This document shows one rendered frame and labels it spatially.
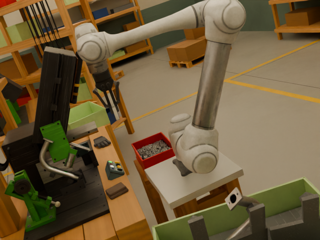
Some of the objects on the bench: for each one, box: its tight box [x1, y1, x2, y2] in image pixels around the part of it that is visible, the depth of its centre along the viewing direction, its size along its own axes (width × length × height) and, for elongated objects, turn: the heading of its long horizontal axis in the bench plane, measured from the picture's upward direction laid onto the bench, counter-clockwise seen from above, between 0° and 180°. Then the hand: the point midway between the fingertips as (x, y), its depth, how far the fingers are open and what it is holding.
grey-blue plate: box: [73, 141, 92, 166], centre depth 233 cm, size 10×2×14 cm, turn 145°
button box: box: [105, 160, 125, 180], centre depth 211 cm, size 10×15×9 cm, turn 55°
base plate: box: [23, 140, 110, 240], centre depth 225 cm, size 42×110×2 cm, turn 55°
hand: (115, 112), depth 172 cm, fingers closed
